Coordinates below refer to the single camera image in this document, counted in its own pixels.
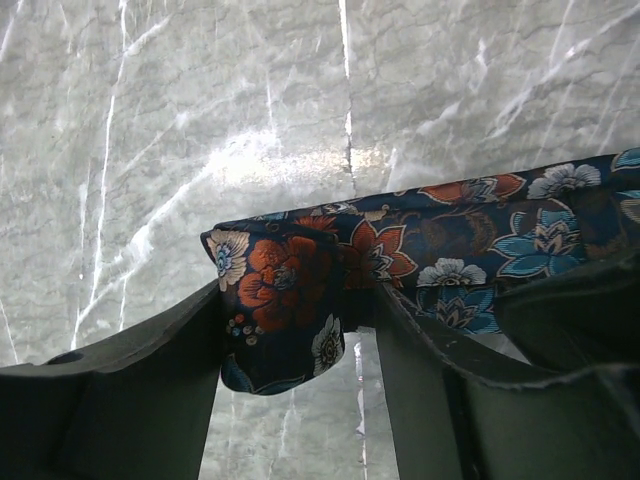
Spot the dark floral patterned necktie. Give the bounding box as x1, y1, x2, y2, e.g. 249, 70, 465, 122
201, 149, 639, 396

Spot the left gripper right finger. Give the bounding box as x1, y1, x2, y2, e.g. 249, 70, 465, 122
375, 285, 639, 479

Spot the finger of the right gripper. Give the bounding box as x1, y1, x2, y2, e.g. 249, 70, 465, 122
496, 249, 639, 371

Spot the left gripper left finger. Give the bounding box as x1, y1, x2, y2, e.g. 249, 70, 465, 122
1, 283, 221, 479

